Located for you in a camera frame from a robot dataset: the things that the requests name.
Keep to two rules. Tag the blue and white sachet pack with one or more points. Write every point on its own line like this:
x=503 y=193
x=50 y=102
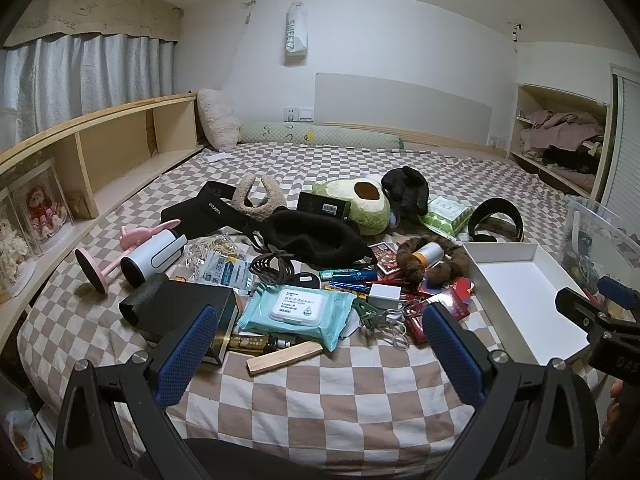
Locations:
x=225 y=272

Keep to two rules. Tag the white hanging bag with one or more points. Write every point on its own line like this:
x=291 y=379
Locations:
x=295 y=35

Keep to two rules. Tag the green multi-tool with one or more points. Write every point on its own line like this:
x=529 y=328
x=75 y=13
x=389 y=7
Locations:
x=365 y=312

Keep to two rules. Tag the white charger plug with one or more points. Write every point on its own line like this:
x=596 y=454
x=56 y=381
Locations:
x=385 y=296

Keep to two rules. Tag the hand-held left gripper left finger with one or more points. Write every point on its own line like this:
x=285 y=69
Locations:
x=187 y=355

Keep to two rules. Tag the white bear doll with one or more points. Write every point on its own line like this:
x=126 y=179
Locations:
x=12 y=250

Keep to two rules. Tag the white cylinder device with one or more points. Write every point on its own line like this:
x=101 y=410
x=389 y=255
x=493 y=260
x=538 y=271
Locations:
x=152 y=257

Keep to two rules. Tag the black knit hat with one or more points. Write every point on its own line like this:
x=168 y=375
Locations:
x=310 y=237

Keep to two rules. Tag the wooden wardrobe shelf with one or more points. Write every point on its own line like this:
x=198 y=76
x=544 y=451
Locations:
x=562 y=180

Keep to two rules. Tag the pink stand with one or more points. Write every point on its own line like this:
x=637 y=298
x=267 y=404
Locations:
x=127 y=240

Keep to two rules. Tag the white wall switch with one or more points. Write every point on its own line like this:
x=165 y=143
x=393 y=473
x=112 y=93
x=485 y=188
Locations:
x=297 y=115

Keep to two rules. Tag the fluffy beige headband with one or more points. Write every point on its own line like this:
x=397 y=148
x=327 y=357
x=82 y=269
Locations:
x=247 y=205

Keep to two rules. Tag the long green bolster pillow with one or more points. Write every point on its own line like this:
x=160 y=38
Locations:
x=320 y=136

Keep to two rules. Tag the fluffy white pillow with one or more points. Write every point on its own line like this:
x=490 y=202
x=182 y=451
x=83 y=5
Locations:
x=217 y=120

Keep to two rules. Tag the white wall outlet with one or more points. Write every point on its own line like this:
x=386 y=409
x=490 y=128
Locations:
x=496 y=141

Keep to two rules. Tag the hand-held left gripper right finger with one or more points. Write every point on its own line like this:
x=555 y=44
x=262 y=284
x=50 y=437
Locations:
x=452 y=355

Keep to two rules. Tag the white slatted door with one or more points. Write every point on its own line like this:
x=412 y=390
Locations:
x=625 y=150

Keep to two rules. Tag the black box with barcode label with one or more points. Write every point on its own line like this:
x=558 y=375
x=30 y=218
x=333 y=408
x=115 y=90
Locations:
x=322 y=205

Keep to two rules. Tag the green wipes pack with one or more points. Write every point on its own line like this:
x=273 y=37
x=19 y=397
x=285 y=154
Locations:
x=445 y=215

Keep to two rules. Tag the black round compact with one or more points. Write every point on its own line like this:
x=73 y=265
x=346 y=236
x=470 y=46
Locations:
x=307 y=280

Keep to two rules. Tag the light blue wipes pack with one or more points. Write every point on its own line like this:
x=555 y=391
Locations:
x=295 y=312

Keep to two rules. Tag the avocado plush toy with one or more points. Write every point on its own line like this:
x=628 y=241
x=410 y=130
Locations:
x=360 y=205

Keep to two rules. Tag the pink clothes pile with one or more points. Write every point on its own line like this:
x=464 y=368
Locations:
x=555 y=127

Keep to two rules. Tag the wooden block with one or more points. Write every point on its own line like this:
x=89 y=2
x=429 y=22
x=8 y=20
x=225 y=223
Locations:
x=282 y=357

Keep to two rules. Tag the black wide headband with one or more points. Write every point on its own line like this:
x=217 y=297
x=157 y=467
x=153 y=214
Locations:
x=505 y=207

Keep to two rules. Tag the dark clothes pile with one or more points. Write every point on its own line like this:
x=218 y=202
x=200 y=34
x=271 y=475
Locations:
x=572 y=160

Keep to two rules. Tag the wooden bedside shelf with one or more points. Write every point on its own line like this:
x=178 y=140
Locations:
x=115 y=150

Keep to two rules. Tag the black hair claw clip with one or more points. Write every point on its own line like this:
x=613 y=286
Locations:
x=275 y=267

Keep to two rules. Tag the red packet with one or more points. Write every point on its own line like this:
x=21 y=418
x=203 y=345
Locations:
x=462 y=287

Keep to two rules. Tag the silver bottle with orange cap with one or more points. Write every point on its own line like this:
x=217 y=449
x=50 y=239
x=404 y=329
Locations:
x=430 y=254

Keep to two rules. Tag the person's right hand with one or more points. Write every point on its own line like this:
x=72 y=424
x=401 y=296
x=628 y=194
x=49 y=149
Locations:
x=614 y=407

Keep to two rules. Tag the brown furry scrunchie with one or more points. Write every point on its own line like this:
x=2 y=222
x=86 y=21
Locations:
x=452 y=265

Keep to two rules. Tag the clear plastic container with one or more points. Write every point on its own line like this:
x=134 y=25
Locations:
x=602 y=240

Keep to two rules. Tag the clear display case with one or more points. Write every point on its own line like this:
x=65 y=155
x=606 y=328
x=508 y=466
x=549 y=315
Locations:
x=35 y=200

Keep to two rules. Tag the red flat box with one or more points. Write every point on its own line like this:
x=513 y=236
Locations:
x=445 y=312

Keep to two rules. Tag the teal tube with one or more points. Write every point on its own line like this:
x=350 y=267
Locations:
x=350 y=275

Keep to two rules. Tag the beige curtain valance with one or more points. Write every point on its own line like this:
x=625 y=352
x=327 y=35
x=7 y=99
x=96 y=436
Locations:
x=95 y=10

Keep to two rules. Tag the white headboard panel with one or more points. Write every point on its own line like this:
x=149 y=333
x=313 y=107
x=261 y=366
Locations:
x=400 y=105

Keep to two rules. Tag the black visor cap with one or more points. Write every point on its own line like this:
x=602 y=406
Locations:
x=200 y=210

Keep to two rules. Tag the white plastic bag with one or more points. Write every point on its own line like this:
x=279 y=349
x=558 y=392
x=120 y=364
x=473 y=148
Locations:
x=20 y=435

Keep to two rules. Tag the white curtain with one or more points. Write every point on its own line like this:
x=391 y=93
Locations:
x=75 y=80

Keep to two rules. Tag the bag of rubber bands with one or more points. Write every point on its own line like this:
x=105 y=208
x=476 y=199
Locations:
x=212 y=250

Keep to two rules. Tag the white shallow box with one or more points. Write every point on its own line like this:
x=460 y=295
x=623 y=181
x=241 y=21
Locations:
x=525 y=300

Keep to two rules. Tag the dark brown gold tube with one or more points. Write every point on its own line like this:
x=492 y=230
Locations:
x=250 y=342

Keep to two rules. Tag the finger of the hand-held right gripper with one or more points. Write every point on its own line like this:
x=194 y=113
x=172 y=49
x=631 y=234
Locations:
x=582 y=310
x=620 y=292

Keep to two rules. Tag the black roll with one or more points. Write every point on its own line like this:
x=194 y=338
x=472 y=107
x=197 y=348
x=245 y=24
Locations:
x=142 y=297

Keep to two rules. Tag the black plush toy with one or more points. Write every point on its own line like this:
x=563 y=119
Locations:
x=405 y=187

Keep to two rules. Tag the patterned card box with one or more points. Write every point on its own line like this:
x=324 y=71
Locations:
x=384 y=257

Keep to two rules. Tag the red bear doll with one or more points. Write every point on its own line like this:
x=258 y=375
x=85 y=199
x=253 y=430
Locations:
x=45 y=210

